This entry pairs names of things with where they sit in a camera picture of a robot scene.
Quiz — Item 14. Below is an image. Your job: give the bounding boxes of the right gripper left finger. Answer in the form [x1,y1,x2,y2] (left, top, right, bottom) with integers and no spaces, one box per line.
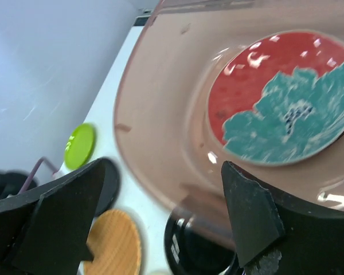
[0,159,105,274]

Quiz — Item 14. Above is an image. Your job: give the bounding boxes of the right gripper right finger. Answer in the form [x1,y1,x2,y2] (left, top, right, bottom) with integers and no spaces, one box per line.
[221,161,344,274]

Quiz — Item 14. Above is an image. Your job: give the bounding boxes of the woven bamboo plate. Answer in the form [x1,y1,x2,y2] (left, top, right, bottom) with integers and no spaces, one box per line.
[83,209,142,275]

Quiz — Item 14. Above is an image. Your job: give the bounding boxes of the red teal floral plate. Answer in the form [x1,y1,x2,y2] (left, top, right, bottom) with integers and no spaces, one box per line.
[207,30,344,166]

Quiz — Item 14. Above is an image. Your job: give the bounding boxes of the cream plate with black patch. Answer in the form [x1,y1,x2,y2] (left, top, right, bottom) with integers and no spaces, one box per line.
[148,270,171,275]

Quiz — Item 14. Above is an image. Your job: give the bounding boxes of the pink translucent plastic bin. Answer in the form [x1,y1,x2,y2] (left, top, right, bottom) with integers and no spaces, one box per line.
[113,0,344,247]

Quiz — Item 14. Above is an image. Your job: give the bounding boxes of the black glossy centre plate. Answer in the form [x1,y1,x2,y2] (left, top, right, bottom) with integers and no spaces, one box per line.
[164,214,245,275]

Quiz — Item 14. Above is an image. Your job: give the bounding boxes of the black plate left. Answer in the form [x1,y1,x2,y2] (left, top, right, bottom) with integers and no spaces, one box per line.
[95,158,121,217]

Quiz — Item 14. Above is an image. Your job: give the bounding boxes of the lime green plate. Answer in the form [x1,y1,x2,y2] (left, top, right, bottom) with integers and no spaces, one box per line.
[64,123,96,170]

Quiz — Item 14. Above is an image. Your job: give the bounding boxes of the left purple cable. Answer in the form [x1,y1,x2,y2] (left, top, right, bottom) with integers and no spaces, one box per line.
[18,156,60,195]

